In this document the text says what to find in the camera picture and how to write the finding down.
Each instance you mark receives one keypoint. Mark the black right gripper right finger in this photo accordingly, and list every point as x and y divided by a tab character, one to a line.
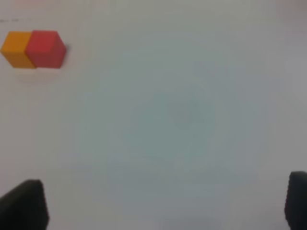
296	201

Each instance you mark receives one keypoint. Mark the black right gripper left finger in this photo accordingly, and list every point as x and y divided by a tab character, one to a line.
24	207

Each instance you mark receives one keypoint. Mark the orange cube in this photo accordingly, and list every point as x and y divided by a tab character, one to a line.
14	47

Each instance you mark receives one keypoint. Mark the red cube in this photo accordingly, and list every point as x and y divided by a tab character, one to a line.
46	49

